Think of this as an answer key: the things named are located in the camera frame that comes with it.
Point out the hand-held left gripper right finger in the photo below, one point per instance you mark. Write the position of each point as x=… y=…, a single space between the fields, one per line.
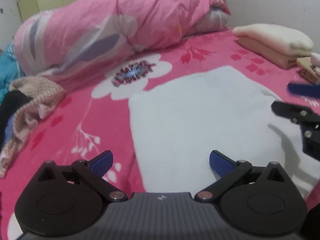
x=220 y=165

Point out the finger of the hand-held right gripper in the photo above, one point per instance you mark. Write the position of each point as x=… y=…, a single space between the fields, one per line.
x=305 y=89
x=300 y=115

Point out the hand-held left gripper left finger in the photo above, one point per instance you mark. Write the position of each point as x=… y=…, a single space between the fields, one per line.
x=102 y=163

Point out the white shirt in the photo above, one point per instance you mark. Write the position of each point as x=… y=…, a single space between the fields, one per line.
x=200 y=115

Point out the pile of unfolded clothes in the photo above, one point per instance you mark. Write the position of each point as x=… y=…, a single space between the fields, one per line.
x=37 y=92

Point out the white and tan folded stack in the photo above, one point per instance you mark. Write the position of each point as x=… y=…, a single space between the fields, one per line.
x=306 y=70

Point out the small white folded garment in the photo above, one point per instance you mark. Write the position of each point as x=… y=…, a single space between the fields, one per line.
x=316 y=62

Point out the pink flower print blanket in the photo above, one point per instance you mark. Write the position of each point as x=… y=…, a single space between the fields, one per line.
x=100 y=120

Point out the beige folded garment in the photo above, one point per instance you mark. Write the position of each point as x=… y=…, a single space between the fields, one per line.
x=265 y=52

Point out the cream fleece folded garment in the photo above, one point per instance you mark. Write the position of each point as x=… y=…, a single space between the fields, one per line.
x=275 y=37

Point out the blue denim garment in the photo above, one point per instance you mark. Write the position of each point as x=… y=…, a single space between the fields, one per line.
x=9 y=130

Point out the black garment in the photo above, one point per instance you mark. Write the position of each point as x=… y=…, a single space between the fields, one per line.
x=13 y=110

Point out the blue printed cloth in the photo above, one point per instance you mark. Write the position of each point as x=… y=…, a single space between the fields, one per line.
x=8 y=65

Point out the pink floral quilt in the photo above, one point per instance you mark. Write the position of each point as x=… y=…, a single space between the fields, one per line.
x=125 y=22

